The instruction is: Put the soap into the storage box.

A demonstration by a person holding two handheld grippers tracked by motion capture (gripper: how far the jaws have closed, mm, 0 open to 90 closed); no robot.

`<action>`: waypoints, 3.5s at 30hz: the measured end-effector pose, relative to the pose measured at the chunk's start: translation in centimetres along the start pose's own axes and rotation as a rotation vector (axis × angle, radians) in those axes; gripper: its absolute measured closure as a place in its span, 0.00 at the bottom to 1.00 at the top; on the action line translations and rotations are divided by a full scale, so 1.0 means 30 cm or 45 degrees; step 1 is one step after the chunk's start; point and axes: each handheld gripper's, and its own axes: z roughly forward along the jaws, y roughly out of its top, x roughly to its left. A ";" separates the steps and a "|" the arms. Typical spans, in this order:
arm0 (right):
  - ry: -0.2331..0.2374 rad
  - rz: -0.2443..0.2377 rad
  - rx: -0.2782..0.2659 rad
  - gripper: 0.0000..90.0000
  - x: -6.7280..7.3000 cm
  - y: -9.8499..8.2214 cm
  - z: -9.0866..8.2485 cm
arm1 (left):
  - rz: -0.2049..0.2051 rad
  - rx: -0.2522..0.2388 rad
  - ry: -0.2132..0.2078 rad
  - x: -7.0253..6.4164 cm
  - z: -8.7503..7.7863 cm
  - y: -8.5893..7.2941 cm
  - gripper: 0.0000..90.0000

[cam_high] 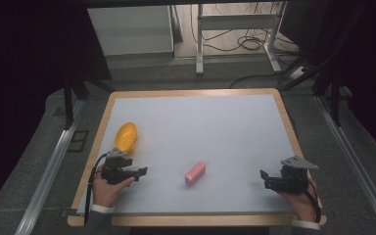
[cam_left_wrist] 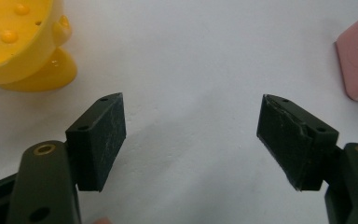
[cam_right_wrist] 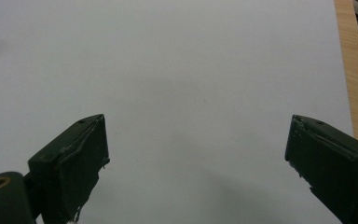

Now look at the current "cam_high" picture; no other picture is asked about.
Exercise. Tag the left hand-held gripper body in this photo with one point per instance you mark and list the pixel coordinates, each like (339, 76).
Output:
(115, 169)

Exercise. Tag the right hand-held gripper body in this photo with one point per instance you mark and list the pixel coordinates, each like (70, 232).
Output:
(292, 179)

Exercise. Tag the person's left hand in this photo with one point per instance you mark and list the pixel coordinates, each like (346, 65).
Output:
(106, 192)

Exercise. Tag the person's right hand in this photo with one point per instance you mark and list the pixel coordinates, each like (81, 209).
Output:
(302, 204)

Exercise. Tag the yellow mango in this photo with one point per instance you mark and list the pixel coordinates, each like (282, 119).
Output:
(126, 137)

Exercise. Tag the pink rectangular block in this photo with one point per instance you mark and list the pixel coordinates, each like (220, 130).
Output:
(195, 174)

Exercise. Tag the white table mat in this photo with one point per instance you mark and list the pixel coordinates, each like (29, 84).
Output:
(202, 137)

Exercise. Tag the black metal stand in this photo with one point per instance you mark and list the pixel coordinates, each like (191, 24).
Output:
(68, 101)
(334, 94)

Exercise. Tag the white power strip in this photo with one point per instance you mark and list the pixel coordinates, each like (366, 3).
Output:
(298, 73)

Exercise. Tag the dark curtain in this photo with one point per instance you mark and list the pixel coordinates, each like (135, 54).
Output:
(19, 65)
(368, 65)

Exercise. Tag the white cabinet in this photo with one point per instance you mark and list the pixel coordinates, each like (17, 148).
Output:
(130, 31)

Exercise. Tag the black floor frame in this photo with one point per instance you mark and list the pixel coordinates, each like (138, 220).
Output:
(78, 141)

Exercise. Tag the aluminium rail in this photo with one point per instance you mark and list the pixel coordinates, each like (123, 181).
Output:
(352, 160)
(50, 166)

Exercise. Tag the white metal desk frame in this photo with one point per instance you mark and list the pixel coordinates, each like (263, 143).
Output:
(238, 22)

